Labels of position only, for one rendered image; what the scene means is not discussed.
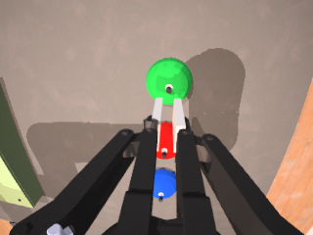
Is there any green dome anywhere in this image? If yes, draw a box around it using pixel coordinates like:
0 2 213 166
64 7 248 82
146 58 192 105

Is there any blue dome bell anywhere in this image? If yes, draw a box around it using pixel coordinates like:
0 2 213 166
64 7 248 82
154 167 176 202

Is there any red dome bell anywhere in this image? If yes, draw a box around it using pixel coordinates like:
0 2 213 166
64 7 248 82
156 121 176 160

